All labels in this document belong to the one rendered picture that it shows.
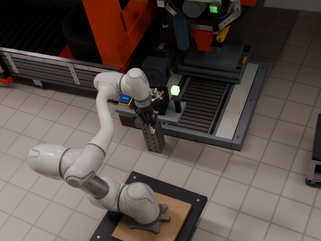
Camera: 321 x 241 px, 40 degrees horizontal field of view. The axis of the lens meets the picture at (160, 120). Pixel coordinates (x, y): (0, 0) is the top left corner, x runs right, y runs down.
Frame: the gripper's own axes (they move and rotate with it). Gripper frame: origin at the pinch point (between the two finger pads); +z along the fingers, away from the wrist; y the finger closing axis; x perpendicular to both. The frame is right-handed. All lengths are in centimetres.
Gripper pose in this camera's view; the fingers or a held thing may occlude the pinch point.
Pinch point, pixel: (152, 127)
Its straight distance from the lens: 243.5
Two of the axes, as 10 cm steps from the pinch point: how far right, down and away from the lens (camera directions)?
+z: 2.0, 6.6, 7.2
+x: 2.9, -7.4, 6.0
